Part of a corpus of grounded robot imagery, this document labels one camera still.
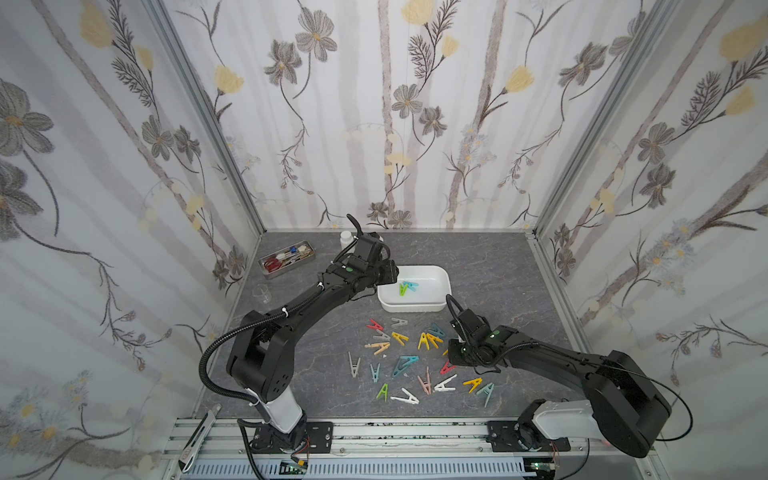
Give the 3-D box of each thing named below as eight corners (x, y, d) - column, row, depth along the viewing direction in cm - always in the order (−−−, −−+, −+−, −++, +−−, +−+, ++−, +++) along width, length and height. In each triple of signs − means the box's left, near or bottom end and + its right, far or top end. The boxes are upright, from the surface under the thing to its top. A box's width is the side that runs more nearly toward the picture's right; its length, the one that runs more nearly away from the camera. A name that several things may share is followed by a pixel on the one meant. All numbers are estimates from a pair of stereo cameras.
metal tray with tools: (265, 281, 108) (263, 277, 106) (257, 262, 113) (255, 259, 111) (318, 258, 115) (317, 254, 113) (308, 241, 120) (307, 238, 118)
